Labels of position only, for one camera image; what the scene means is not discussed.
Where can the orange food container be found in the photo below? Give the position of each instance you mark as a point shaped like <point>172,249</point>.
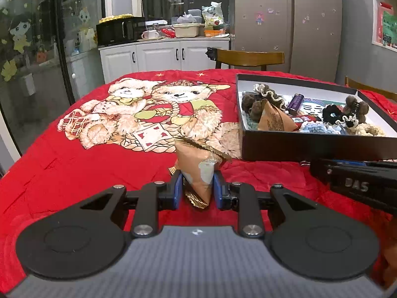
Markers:
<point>215,33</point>

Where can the red plastic bag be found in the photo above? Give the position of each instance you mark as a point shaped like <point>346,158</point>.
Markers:
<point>167,32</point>

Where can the red paper envelope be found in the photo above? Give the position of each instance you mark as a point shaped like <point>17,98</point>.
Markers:
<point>384,6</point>

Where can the brown triangular snack packet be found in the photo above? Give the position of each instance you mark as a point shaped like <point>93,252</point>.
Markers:
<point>276,119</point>
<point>201,167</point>

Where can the plain black scrunchie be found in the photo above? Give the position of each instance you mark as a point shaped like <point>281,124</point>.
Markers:
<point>328,115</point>

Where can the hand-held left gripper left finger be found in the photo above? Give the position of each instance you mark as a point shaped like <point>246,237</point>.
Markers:
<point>178,191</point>

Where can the white cabinet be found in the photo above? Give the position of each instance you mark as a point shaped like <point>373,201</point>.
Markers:
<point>155,56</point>

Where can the red printed blanket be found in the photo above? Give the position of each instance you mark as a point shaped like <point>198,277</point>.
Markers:
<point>62,177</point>

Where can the grey plastic bag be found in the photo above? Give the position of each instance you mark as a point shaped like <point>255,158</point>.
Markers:
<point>186,18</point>

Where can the shallow black cardboard box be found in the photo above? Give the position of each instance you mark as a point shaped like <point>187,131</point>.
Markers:
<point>279,147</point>

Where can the beige plastic basin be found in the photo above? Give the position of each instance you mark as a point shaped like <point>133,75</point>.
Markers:
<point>186,30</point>

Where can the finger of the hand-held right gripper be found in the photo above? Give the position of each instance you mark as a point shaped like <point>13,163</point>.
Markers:
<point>324,170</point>

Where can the silver refrigerator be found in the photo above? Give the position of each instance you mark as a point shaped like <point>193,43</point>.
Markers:
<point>285,21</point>

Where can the black microwave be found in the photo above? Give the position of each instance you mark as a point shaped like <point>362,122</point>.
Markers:
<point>119,31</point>

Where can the white cup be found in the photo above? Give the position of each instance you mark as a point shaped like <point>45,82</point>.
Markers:
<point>150,34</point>

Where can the green paper notice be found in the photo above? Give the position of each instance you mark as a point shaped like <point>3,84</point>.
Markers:
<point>390,28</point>

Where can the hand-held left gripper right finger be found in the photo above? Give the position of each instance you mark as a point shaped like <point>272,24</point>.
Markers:
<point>217,192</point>

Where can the brown fuzzy hair clip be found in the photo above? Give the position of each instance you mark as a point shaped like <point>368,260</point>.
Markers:
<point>252,108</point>
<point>361,108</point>

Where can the yellow ruffled object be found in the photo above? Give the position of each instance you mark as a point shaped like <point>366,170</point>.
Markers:
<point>116,17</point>

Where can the green and white snack bag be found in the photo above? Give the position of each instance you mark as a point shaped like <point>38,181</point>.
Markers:
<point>212,14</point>

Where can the wooden chair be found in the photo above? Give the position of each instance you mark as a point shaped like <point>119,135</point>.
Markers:
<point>251,57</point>
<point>372,85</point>

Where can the cream scrunchie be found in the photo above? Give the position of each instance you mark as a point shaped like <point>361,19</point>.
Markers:
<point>369,130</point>

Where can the brown scrunchie with white trim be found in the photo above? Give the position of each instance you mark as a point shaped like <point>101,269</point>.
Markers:
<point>273,96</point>

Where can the clear plastic container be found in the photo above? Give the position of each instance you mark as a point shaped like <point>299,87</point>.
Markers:
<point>194,14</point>

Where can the blue and white scrunchie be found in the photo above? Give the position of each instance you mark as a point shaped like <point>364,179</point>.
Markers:
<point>313,128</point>

